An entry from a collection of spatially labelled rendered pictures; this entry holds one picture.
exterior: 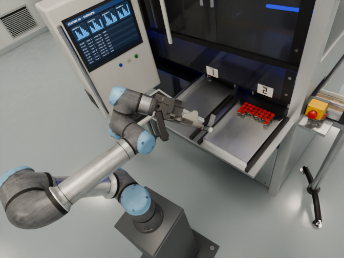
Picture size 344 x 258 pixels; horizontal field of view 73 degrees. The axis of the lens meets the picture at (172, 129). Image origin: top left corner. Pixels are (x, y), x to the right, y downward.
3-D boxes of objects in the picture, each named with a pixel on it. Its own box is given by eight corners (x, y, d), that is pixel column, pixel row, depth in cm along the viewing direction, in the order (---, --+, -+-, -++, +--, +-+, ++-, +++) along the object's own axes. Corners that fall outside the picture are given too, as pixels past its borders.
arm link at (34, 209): (7, 240, 58) (154, 128, 78) (-4, 211, 64) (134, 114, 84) (34, 254, 66) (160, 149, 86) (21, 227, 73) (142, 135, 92)
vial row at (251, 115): (240, 111, 134) (240, 106, 131) (270, 125, 124) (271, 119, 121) (238, 114, 133) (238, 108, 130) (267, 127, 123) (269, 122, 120)
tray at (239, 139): (239, 104, 138) (239, 100, 136) (282, 123, 124) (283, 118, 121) (203, 142, 126) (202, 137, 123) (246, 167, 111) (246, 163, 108)
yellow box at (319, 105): (310, 106, 117) (314, 95, 112) (326, 111, 113) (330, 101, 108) (303, 115, 115) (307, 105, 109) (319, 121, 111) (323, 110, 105)
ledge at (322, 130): (309, 110, 128) (310, 108, 127) (335, 120, 121) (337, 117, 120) (297, 126, 123) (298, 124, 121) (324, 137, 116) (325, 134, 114)
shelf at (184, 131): (199, 77, 166) (199, 74, 165) (300, 115, 127) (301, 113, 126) (152, 119, 148) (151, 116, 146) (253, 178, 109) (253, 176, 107)
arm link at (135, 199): (140, 228, 101) (130, 216, 91) (123, 208, 108) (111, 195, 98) (160, 208, 105) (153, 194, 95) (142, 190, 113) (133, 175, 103)
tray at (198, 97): (205, 77, 162) (205, 72, 159) (238, 89, 147) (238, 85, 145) (172, 106, 149) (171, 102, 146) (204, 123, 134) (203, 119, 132)
